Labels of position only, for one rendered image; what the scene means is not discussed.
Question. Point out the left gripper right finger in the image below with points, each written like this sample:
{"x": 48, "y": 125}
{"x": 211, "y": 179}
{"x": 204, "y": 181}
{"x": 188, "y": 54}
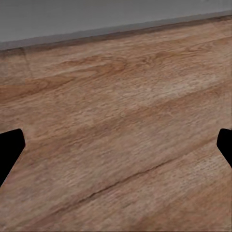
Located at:
{"x": 224, "y": 143}

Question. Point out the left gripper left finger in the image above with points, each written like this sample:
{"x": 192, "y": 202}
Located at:
{"x": 12, "y": 144}

